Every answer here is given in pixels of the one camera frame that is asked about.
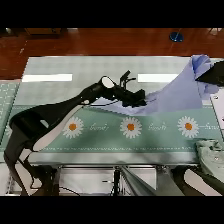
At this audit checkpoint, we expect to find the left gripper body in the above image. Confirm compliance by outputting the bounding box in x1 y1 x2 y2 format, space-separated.
121 88 148 109

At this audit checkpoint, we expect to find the light blue shirt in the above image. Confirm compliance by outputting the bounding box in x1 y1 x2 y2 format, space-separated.
87 54 224 117

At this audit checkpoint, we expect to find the blue round object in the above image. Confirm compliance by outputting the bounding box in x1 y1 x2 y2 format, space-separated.
169 31 185 43

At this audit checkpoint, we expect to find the white garment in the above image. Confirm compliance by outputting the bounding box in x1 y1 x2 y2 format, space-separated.
209 92 224 135

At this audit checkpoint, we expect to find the pale green garment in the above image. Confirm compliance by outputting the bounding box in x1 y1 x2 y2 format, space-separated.
194 139 224 185

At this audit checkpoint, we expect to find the silver frame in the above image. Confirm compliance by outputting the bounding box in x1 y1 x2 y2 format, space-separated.
0 161 202 197

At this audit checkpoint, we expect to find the black cable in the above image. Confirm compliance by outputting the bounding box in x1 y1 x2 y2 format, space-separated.
57 185 82 197

